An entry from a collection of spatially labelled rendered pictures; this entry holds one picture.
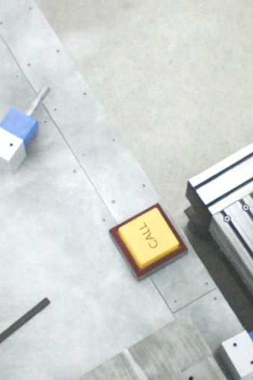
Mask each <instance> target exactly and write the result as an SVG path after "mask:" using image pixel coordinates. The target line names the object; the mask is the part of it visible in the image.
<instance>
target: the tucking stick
mask: <svg viewBox="0 0 253 380"><path fill-rule="evenodd" d="M49 304H50V300H49V298H47V297H45V298H44V299H42V300H41V301H40V302H39V303H38V304H37V305H36V306H34V307H33V308H32V309H30V310H29V311H28V312H26V313H25V314H24V315H22V316H21V318H20V319H18V320H17V321H16V322H14V323H13V324H12V325H10V326H9V327H8V328H6V330H5V331H4V332H2V333H1V334H0V343H2V342H3V341H4V340H5V339H6V338H7V337H8V336H9V335H12V334H13V333H14V332H15V331H17V329H19V328H20V326H21V325H24V324H25V323H26V322H28V321H29V320H30V319H31V318H32V317H33V316H34V315H36V314H37V313H38V312H40V311H41V310H42V309H44V308H45V307H46V306H48V305H49Z"/></svg>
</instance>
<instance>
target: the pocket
mask: <svg viewBox="0 0 253 380"><path fill-rule="evenodd" d="M181 372H182V373H183V375H184V377H185V380H226V378H225V376H224V374H223V372H222V371H221V369H220V368H219V366H218V365H217V362H216V361H215V360H214V359H213V357H212V354H211V355H210V356H208V354H207V355H205V356H203V357H201V358H199V359H197V360H196V361H194V362H193V363H190V364H189V365H188V366H187V367H185V368H183V369H181Z"/></svg>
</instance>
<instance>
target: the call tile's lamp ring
mask: <svg viewBox="0 0 253 380"><path fill-rule="evenodd" d="M152 209H158V211H159V212H160V214H161V215H162V217H163V220H164V221H165V222H166V224H167V225H168V226H169V228H170V229H171V231H172V233H173V234H174V236H175V238H176V239H177V241H178V244H179V245H180V246H181V248H180V249H178V250H176V251H174V252H172V253H171V254H169V255H167V256H166V257H164V258H162V259H161V260H159V261H157V262H155V263H153V264H151V265H150V266H148V267H147V268H145V269H143V270H141V271H140V270H139V269H138V267H137V265H136V263H135V262H134V259H133V258H131V256H130V254H129V252H128V250H127V249H126V248H125V246H124V244H123V242H122V240H121V238H119V236H118V235H117V233H116V232H117V230H118V229H119V227H122V226H124V225H125V224H127V223H130V222H131V221H133V220H136V218H138V217H139V216H141V215H143V214H145V213H147V212H149V211H151V210H152ZM109 230H110V233H111V234H112V236H113V237H114V239H115V241H116V243H117V245H118V247H119V248H120V249H121V250H122V252H123V253H124V256H125V257H126V259H127V260H128V262H129V264H130V265H131V268H133V270H134V271H135V273H136V274H137V277H138V278H139V277H140V276H142V275H145V274H146V273H148V272H150V271H151V270H153V269H155V268H157V267H159V266H160V265H161V264H163V263H165V262H166V261H169V260H171V259H172V258H175V257H176V256H178V255H179V254H181V253H183V252H184V251H186V250H188V248H187V247H186V245H185V244H184V242H183V239H182V238H181V237H180V236H179V235H178V234H177V232H176V229H175V228H174V226H173V225H172V223H171V221H170V220H169V218H168V217H167V216H166V214H165V212H164V211H163V210H162V208H161V205H160V204H159V203H155V204H154V205H152V206H150V208H148V209H146V210H145V211H142V212H140V213H139V214H136V215H134V216H133V217H130V218H128V220H126V221H125V222H123V223H120V224H119V225H117V226H115V227H113V228H112V229H109Z"/></svg>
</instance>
